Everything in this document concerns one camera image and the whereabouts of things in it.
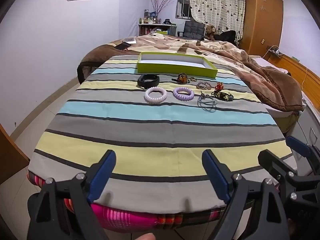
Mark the person's left hand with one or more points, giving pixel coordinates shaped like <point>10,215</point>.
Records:
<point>145,237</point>

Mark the black desk device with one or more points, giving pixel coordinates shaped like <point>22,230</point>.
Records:
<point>168,21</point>

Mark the brown teddy bear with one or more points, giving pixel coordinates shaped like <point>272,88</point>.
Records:
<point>210,31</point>

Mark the green shallow cardboard box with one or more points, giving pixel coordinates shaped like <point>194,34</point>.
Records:
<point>175,68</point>

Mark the black office chair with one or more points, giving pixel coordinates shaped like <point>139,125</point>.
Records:
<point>191,28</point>

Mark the black smartphone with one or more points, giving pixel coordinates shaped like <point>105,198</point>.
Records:
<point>122,46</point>

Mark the heart patterned curtain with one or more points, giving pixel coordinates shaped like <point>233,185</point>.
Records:
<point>217,5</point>

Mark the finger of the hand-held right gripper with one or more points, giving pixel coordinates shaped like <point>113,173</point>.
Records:
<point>272,163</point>
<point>297,146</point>

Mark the power strip with plugs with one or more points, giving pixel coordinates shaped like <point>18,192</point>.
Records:
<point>275,51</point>

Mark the group of bottles and jars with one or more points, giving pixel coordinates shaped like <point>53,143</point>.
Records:
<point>148,18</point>

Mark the small brown rings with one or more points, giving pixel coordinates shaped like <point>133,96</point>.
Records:
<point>193,79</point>

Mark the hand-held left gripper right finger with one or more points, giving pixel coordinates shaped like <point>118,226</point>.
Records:
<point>215,177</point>

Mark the window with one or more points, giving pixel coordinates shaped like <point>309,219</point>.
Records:
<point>183,8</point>

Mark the wooden wardrobe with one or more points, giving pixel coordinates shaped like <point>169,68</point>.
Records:
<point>262,17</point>

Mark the white card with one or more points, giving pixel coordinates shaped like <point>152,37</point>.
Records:
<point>130,40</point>

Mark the grey white cabinet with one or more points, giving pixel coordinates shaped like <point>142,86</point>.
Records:
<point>310,125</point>

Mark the striped cloth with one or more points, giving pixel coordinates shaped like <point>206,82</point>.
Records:
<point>160,130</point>

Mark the amber beaded hair clip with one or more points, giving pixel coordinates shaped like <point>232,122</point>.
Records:
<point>182,78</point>

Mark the purple flower branches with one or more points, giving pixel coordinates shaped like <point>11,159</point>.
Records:
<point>160,5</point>

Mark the brown patterned blanket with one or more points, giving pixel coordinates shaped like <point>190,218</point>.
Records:
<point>262,80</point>

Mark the white shelf unit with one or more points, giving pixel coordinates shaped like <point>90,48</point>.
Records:
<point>150,30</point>

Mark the black wristband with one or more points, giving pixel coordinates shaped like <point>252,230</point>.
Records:
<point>143,82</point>

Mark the small green box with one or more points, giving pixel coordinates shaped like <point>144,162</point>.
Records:
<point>165,32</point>

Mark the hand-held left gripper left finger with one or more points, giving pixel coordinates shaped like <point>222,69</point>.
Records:
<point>105,175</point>

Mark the wooden headboard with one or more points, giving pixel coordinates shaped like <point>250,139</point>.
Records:
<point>295,67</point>

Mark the wooden door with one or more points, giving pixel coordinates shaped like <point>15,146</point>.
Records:
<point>10,160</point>

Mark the black clothing pile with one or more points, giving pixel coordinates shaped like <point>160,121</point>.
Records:
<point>227,37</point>

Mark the white bed sheet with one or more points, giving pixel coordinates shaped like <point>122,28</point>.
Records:
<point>267,63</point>

